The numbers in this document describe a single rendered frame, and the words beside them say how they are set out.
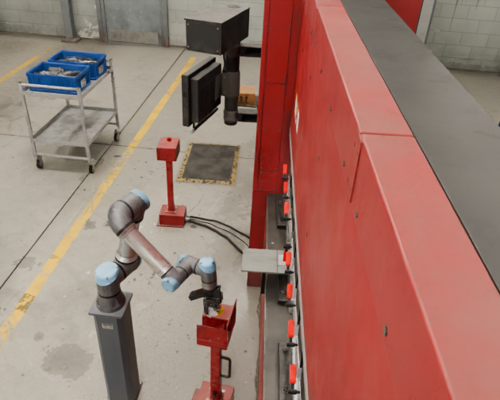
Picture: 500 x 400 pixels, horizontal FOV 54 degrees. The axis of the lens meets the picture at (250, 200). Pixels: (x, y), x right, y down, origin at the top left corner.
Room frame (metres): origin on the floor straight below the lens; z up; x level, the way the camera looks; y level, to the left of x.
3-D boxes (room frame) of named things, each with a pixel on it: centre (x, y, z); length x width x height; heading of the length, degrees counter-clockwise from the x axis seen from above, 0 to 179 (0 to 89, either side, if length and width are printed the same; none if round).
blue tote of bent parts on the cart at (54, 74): (4.64, 1.95, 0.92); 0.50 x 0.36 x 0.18; 85
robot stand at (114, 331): (1.83, 0.70, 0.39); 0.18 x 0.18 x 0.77; 85
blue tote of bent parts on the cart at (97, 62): (5.06, 1.90, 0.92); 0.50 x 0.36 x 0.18; 85
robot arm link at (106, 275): (1.83, 0.69, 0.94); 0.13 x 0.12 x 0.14; 154
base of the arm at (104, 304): (1.83, 0.70, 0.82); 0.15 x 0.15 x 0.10
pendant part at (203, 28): (3.25, 0.27, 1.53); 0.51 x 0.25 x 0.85; 162
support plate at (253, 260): (1.97, -0.11, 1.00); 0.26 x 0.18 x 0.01; 90
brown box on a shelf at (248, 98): (4.19, 0.11, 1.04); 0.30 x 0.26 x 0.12; 175
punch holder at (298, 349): (1.20, -0.25, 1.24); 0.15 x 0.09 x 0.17; 0
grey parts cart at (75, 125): (4.81, 1.92, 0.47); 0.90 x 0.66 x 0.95; 175
